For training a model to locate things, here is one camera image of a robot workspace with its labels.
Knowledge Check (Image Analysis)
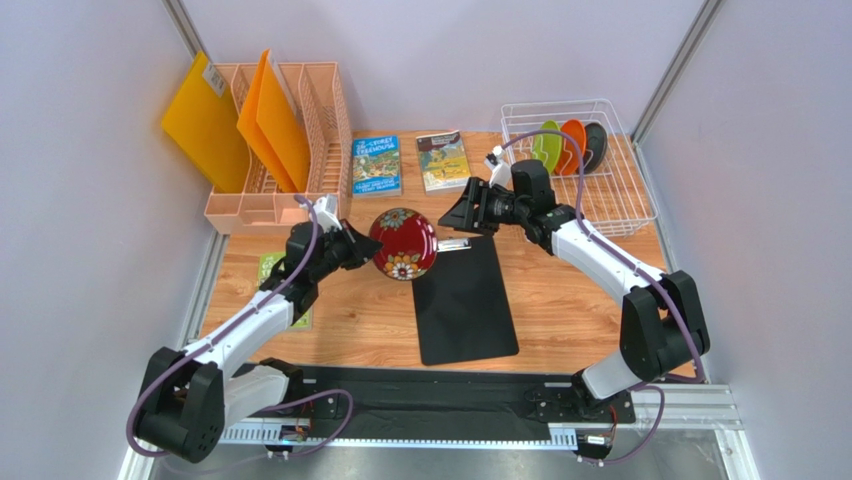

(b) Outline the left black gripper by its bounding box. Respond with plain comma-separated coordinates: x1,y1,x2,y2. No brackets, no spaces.
311,218,383,282

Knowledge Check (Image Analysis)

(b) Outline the red floral plate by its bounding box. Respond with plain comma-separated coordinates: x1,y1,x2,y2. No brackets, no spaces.
369,207,438,281

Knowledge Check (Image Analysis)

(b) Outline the green plate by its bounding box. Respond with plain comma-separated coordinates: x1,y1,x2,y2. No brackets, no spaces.
532,120,564,176

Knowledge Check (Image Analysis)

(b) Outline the orange plate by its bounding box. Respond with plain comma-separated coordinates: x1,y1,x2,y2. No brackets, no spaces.
553,119,587,176

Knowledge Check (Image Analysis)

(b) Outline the white wire dish rack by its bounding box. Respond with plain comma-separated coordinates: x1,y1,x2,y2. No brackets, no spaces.
501,98,658,237

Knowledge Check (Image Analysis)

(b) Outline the dark black plate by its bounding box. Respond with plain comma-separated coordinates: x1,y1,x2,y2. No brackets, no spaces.
583,122,608,174

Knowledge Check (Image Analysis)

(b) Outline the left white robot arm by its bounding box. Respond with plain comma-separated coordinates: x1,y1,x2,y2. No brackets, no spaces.
125,220,383,463

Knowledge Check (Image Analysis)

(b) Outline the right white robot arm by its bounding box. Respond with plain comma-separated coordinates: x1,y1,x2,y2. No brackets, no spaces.
439,160,710,407

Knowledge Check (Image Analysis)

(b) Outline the yellow cover book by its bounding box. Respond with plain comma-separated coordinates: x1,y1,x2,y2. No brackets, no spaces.
416,130,471,195

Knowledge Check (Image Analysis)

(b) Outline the blue treehouse book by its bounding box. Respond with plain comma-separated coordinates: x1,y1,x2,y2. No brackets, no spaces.
352,135,402,198

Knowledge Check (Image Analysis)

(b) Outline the green treehouse book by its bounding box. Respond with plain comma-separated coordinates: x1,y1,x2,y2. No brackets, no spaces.
257,251,313,332

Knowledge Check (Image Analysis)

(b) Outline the black clipboard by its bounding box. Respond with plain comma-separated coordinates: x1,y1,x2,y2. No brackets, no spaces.
412,236,520,366

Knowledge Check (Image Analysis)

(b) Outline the pink desk file organizer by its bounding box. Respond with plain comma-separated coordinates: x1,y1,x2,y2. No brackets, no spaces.
204,62,353,235

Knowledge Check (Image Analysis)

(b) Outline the black base mat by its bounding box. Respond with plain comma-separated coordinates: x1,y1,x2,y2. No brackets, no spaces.
279,366,636,441

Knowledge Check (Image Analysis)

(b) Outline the orange folder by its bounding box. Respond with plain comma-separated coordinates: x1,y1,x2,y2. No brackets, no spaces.
237,49,311,193

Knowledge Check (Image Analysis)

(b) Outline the yellow folder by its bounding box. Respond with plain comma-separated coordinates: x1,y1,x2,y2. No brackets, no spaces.
161,52,250,194

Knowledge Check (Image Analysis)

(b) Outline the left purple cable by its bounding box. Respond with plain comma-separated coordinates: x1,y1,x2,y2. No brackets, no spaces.
126,194,355,459

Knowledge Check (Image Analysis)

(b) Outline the purple cable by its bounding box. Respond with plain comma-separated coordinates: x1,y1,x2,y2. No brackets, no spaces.
126,194,355,459
500,129,708,466

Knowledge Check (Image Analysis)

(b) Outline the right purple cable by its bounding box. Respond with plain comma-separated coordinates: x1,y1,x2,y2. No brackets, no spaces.
500,129,708,466

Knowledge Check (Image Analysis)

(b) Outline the aluminium frame rail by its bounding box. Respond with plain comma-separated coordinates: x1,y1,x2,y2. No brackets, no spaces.
138,372,744,449

